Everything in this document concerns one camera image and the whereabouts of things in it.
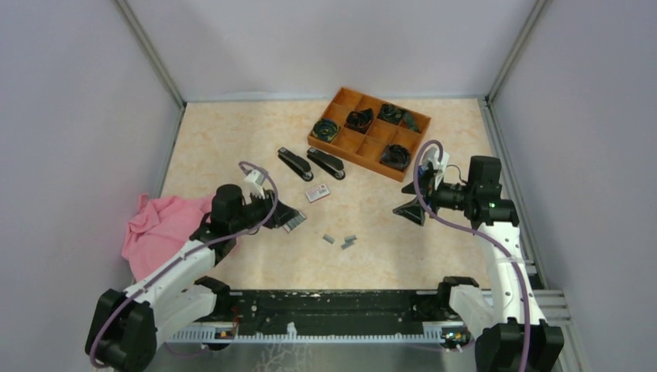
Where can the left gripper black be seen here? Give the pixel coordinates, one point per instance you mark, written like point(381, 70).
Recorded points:
point(281, 215)

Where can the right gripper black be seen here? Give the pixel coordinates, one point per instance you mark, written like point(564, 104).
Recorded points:
point(428, 193)

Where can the tray of staple strips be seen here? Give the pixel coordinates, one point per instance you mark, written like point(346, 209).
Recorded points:
point(293, 223)

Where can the black stapler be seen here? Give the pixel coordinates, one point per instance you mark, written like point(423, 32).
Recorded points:
point(327, 162)
point(297, 164)

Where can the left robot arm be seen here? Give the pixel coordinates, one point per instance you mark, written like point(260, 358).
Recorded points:
point(129, 326)

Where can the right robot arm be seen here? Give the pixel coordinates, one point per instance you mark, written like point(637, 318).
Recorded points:
point(511, 333)

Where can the red white staple box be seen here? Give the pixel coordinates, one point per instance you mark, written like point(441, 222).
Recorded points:
point(317, 193)

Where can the black coiled item lower right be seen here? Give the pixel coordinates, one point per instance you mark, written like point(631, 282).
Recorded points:
point(396, 156)

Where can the orange compartment tray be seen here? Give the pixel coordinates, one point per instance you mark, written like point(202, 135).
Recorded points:
point(365, 149)

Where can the dark green flat item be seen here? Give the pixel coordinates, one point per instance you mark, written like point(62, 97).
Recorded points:
point(410, 122)

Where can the black coiled item blue-green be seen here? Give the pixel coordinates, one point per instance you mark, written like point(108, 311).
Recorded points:
point(325, 130)

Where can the black coiled item upper right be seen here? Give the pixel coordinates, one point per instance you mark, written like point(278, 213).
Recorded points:
point(391, 113)

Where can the black coiled item centre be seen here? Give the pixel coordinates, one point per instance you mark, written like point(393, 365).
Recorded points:
point(360, 121)

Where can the pink cloth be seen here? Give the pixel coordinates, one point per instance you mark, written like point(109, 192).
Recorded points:
point(160, 227)

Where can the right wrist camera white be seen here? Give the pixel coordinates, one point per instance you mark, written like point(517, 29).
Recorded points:
point(439, 160)

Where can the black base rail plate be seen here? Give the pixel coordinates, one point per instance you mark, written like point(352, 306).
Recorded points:
point(351, 314)

